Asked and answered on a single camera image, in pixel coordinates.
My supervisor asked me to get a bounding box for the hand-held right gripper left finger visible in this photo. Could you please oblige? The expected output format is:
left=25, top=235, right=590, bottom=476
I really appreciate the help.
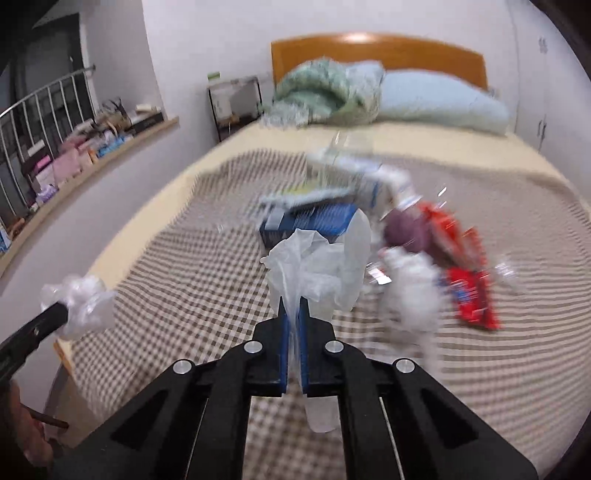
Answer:
left=48, top=298, right=291, bottom=480

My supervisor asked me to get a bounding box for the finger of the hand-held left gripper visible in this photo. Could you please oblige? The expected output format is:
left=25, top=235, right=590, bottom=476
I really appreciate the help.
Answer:
left=25, top=300, right=70, bottom=344

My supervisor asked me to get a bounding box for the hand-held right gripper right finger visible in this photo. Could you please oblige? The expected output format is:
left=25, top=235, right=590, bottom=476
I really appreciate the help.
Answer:
left=298, top=298, right=539, bottom=480

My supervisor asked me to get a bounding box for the clear plastic film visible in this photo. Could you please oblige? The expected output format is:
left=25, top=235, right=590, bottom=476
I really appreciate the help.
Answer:
left=41, top=274, right=117, bottom=341

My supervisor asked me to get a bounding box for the white plastic bag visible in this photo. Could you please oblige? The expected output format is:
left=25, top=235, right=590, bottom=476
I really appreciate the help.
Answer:
left=261, top=210, right=372, bottom=435

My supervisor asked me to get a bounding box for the white tissue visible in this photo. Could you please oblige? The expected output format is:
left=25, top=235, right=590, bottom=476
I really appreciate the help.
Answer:
left=379, top=247, right=445, bottom=372

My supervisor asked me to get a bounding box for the blue cardboard box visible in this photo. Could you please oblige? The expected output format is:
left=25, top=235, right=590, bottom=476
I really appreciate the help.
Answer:
left=259, top=203, right=365, bottom=251

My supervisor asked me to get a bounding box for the white yellow packet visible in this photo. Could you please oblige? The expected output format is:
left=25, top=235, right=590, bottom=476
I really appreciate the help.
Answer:
left=262, top=180, right=357, bottom=209

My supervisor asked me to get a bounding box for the purple fuzzy cloth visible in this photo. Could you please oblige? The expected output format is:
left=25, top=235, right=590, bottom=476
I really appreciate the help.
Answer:
left=383, top=208, right=435, bottom=256

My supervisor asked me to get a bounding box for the red snack packet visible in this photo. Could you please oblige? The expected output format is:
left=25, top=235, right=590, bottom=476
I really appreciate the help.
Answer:
left=444, top=267, right=502, bottom=331
left=420, top=202, right=486, bottom=269

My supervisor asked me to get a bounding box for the white cardboard box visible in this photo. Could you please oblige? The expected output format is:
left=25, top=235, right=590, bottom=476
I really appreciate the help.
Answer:
left=307, top=151, right=413, bottom=214

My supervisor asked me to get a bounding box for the small clear plastic wrapper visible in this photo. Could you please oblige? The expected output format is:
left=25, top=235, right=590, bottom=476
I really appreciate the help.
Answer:
left=493, top=261, right=523, bottom=288

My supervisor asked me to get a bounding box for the person's left hand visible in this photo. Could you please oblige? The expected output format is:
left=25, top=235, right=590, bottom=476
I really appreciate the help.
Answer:
left=0, top=381, right=54, bottom=472

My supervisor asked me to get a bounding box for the brown white checked blanket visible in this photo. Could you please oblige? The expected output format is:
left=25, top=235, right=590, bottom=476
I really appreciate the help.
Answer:
left=69, top=150, right=589, bottom=480

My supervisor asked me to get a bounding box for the wooden window sill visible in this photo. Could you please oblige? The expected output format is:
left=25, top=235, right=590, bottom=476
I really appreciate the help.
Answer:
left=0, top=115, right=180, bottom=280

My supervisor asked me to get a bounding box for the stack of pink white boxes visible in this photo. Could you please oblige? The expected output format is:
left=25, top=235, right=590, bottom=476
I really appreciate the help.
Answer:
left=21, top=143, right=54, bottom=195

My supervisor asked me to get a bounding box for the pink bag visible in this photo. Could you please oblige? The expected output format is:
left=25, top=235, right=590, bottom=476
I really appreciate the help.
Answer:
left=51, top=148, right=85, bottom=185

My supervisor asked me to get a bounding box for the blue packet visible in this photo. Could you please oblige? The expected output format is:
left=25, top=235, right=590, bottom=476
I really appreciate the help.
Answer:
left=92, top=136, right=129, bottom=160

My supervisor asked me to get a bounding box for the metal window railing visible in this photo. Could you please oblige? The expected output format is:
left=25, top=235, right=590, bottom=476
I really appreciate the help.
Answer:
left=0, top=65, right=98, bottom=222

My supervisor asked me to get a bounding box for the black flat box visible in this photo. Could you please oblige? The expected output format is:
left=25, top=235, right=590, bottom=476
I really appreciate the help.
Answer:
left=126, top=110, right=165, bottom=136

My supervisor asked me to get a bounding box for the black metal shelf rack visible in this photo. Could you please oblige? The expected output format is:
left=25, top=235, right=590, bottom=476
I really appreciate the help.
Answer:
left=206, top=74, right=265, bottom=143

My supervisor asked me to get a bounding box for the green floral quilt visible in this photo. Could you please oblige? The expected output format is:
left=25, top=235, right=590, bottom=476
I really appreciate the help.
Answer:
left=259, top=58, right=386, bottom=130

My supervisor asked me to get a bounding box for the cream bed sheet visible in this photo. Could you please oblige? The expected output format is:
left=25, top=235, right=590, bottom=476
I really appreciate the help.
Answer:
left=58, top=117, right=573, bottom=352

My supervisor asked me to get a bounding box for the dark framed window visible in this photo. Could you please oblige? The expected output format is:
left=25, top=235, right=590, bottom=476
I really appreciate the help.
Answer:
left=0, top=11, right=86, bottom=153

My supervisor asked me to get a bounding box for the light blue pillow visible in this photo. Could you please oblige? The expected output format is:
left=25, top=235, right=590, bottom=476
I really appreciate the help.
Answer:
left=376, top=71, right=511, bottom=136

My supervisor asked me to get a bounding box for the wooden bed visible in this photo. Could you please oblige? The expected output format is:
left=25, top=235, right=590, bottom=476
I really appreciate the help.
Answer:
left=53, top=33, right=586, bottom=480

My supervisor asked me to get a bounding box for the white wardrobe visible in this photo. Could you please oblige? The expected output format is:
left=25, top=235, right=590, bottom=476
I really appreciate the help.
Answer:
left=510, top=9, right=591, bottom=195

